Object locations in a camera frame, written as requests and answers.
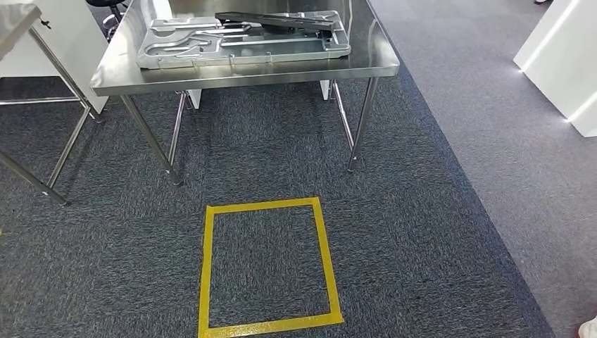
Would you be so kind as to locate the black round stool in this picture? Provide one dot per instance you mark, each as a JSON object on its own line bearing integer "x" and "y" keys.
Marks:
{"x": 109, "y": 7}

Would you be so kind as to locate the steel workbench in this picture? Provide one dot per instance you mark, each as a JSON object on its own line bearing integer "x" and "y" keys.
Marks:
{"x": 233, "y": 77}

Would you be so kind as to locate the person's foot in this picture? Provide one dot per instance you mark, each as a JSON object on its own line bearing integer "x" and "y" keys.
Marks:
{"x": 588, "y": 329}

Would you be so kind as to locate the black plastic plate bracket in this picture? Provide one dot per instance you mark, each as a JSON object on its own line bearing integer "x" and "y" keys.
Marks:
{"x": 280, "y": 21}

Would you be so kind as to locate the white block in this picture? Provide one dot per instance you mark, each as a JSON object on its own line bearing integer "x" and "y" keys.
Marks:
{"x": 559, "y": 60}

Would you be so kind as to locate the machined aluminium plate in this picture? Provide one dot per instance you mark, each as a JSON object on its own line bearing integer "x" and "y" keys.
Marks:
{"x": 280, "y": 51}

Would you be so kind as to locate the black panel latch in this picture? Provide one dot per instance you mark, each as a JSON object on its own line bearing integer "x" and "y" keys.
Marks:
{"x": 45, "y": 23}

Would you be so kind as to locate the white panel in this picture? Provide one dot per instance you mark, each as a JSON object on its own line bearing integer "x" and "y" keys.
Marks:
{"x": 79, "y": 51}

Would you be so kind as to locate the steel table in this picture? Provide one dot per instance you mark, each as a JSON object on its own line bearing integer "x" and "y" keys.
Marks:
{"x": 18, "y": 18}

